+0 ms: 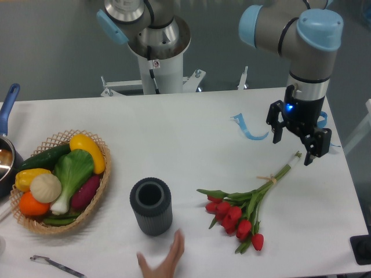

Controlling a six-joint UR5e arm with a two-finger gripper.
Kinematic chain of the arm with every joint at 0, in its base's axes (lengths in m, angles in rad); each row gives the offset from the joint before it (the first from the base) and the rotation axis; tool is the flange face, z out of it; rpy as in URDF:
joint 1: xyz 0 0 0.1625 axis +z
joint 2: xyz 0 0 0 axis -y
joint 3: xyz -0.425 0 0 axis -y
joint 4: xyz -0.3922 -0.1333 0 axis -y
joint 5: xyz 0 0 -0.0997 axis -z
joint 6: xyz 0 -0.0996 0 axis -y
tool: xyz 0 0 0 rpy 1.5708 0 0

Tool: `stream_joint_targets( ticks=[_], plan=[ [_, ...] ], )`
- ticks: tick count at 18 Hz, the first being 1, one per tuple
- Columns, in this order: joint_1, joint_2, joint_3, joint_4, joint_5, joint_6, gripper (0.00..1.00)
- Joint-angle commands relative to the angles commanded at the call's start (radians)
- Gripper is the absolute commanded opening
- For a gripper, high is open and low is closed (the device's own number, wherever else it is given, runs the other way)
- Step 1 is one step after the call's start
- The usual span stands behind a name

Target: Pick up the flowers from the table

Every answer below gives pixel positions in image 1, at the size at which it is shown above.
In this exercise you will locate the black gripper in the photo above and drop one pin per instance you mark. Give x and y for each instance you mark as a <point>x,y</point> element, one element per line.
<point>300,117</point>

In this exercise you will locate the red tulip bouquet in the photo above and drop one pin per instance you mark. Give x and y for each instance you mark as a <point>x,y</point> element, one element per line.
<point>238,213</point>

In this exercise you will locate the dark grey ribbed vase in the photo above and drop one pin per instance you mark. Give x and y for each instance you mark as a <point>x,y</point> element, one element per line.
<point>151,202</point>

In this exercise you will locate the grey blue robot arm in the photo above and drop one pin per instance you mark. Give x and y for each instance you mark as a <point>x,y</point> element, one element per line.
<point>306,33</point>

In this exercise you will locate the bare human hand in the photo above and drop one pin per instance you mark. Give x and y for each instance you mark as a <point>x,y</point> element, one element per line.
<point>168,266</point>

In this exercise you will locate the black device at edge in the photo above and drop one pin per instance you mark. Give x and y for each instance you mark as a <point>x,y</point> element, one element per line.
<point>361,249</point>

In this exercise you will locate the purple sweet potato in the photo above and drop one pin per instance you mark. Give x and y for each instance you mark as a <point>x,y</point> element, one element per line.
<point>82,198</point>

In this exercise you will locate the green bok choy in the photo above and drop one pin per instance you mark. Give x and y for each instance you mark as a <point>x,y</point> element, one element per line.
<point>72,170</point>

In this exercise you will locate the green pea pods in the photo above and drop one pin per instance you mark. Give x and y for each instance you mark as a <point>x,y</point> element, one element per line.
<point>60,220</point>

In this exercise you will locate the green cucumber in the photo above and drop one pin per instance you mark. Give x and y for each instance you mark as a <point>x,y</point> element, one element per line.
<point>46,159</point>

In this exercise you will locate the yellow bell pepper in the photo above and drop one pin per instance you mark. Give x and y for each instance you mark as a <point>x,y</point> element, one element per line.
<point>24,178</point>

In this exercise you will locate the orange fruit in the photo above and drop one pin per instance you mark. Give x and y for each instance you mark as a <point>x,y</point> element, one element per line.
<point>29,206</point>

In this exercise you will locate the white frame at right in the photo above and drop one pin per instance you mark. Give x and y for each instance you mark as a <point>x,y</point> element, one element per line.
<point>359,133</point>

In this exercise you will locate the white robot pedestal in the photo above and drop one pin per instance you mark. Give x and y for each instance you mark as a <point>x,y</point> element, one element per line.
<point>158,77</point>

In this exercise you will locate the blue handled saucepan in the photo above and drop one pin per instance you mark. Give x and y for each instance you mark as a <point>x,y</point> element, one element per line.
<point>11,160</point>

